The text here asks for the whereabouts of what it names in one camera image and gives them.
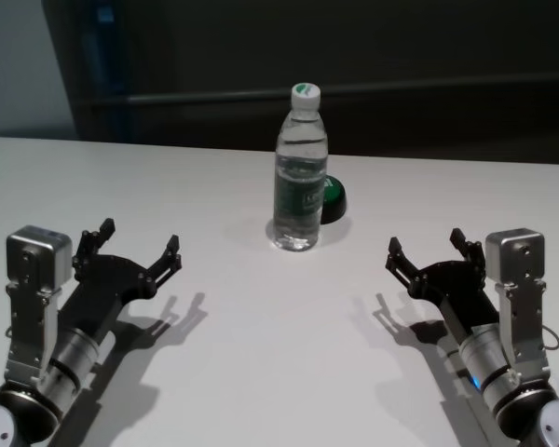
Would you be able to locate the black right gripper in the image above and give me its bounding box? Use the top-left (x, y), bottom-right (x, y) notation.
top-left (384, 227), bottom-right (502, 337)

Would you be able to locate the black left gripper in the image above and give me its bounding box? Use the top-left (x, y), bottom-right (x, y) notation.
top-left (54, 217), bottom-right (184, 346)

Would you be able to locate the clear water bottle green label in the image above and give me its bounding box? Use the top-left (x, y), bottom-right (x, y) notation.
top-left (272, 82), bottom-right (331, 252)

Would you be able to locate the green YES button black base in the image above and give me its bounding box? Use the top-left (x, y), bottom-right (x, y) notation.
top-left (320, 174), bottom-right (349, 226)

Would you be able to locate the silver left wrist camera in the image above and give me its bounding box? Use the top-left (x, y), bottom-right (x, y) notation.
top-left (4, 224), bottom-right (74, 388)

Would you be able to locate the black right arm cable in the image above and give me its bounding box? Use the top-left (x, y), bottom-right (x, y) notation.
top-left (541, 324), bottom-right (559, 353)

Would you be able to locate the dark grey horizontal rail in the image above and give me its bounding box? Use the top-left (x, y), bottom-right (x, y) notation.
top-left (125, 84), bottom-right (559, 104)

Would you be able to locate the blue metal post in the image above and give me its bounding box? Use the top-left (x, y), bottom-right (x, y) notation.
top-left (84, 0), bottom-right (132, 141)

